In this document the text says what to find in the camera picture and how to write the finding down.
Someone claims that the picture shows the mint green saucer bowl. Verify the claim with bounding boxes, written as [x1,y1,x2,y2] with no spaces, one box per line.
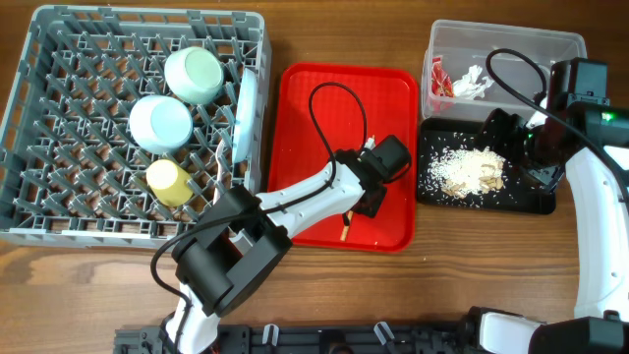
[129,95,193,154]

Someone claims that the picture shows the right black cable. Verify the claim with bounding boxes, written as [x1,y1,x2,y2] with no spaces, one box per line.
[485,47,629,198]

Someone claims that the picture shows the yellow plastic cup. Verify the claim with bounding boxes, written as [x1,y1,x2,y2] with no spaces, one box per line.
[145,159,194,207]

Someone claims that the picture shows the white plastic fork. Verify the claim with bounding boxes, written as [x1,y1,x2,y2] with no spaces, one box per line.
[212,140,226,204]

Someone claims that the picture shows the red plastic tray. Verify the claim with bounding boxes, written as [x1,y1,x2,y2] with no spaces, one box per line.
[267,63,419,252]

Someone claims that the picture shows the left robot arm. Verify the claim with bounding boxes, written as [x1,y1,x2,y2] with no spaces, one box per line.
[156,135,412,353]

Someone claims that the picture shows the clear plastic bin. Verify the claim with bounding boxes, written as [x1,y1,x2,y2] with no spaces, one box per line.
[421,20,588,122]

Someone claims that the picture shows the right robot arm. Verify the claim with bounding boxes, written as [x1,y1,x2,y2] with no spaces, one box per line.
[460,57,628,353]

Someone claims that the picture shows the black tray bin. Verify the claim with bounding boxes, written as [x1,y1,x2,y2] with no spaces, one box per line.
[417,118,556,214]

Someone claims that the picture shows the grey dishwasher rack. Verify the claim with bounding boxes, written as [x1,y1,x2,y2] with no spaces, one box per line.
[1,5,272,249]

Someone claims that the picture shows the wooden chopstick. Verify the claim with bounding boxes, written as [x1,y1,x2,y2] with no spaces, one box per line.
[340,210,354,242]

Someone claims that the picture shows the rice and peanut shells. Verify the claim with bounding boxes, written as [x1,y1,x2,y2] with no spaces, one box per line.
[423,145,506,200]

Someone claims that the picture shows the white napkin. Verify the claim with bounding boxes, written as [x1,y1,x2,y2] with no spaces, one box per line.
[452,65,494,100]

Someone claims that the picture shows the light blue plate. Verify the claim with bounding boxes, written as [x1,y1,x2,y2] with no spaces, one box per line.
[232,69,257,164]

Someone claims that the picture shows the red snack wrapper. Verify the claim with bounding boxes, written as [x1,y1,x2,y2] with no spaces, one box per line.
[430,56,454,97]

